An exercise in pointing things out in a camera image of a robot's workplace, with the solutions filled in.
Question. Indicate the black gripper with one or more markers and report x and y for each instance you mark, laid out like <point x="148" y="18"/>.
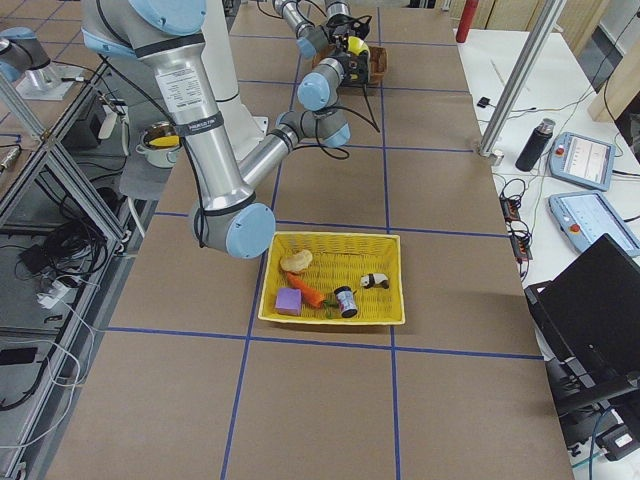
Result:
<point x="349" y="63"/>
<point x="340" y="29"/>

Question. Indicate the clear yellow tape roll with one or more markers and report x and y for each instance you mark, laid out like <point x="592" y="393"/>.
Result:
<point x="356" y="46"/>

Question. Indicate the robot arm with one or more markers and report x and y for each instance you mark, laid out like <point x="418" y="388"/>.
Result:
<point x="186" y="45"/>
<point x="312" y="38"/>

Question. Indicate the brown wicker basket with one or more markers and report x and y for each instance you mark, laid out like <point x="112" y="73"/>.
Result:
<point x="377" y="64"/>

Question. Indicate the yellow plastic basket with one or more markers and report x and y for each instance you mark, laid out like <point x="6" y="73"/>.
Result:
<point x="339" y="259"/>

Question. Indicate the red fire extinguisher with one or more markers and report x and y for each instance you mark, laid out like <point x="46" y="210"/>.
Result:
<point x="466" y="20"/>

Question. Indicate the black water bottle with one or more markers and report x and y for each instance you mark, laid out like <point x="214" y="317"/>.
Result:
<point x="535" y="145"/>

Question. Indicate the toy bread croissant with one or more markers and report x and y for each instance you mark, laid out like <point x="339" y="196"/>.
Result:
<point x="296" y="263"/>

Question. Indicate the steel pot with corn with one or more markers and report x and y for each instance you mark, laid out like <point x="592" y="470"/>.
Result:
<point x="159" y="145"/>

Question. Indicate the panda figurine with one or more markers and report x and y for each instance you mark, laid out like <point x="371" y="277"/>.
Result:
<point x="375" y="280"/>

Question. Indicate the small labelled can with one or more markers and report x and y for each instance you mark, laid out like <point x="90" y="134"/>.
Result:
<point x="346" y="301"/>

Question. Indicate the toy carrot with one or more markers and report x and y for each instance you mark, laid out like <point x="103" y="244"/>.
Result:
<point x="311" y="296"/>

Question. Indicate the far teach pendant tablet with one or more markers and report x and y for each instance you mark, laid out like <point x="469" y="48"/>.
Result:
<point x="582" y="161"/>

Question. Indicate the teach pendant tablet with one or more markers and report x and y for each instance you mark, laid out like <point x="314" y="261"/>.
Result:
<point x="582" y="161"/>
<point x="585" y="216"/>

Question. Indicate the purple foam block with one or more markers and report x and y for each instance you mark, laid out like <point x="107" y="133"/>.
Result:
<point x="288" y="302"/>

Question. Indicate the near teach pendant tablet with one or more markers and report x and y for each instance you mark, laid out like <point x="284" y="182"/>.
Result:
<point x="585" y="216"/>

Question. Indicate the black laptop computer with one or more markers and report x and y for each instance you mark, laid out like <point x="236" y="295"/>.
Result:
<point x="589" y="317"/>

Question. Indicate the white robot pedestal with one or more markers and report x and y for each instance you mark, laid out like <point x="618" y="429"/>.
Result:
<point x="245" y="131"/>

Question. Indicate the aluminium frame post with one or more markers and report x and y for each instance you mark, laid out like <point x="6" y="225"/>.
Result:
<point x="525" y="62"/>

